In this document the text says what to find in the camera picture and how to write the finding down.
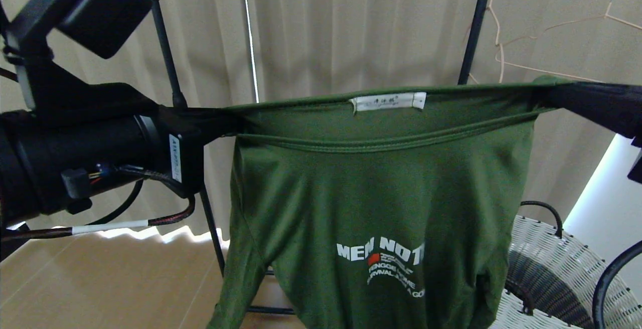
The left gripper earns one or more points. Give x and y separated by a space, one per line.
100 153

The black clothes rack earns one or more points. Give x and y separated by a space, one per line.
165 43

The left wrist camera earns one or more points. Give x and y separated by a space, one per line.
100 13

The green long-sleeved shirt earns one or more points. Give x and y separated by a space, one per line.
376 193

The beige curtain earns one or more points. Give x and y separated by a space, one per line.
326 33

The pink clothes hanger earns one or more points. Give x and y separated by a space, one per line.
551 71
501 63

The white laundry basket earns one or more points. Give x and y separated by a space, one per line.
551 238

